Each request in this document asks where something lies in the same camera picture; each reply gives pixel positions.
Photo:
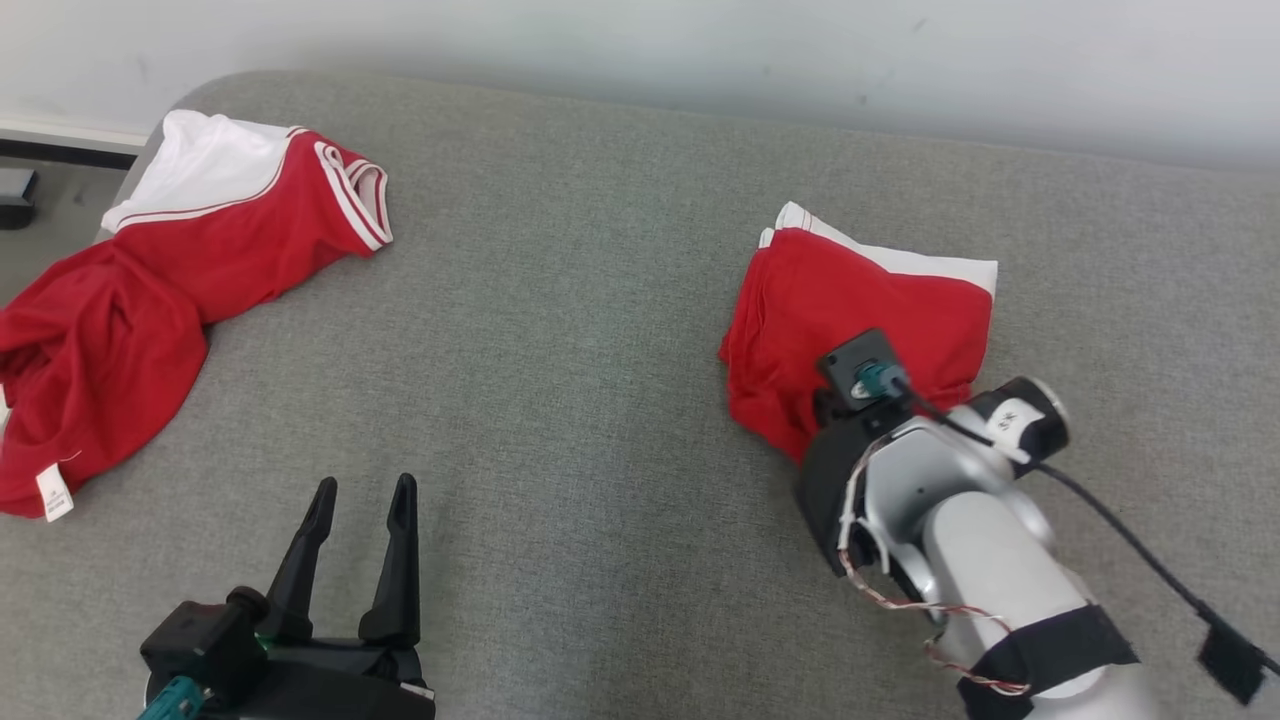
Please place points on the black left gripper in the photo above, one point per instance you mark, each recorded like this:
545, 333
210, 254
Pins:
340, 690

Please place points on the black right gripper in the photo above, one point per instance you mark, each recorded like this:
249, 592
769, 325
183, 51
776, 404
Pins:
825, 480

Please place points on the red and white sports jersey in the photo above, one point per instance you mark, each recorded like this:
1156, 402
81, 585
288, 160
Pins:
850, 290
120, 340

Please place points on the dark grey box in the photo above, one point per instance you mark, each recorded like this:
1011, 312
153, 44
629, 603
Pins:
15, 195

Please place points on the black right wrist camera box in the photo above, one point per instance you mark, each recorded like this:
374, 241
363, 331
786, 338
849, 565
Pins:
840, 358

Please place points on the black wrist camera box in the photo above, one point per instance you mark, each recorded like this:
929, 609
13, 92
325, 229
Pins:
840, 358
195, 640

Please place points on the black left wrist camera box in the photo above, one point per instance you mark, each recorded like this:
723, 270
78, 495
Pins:
195, 640

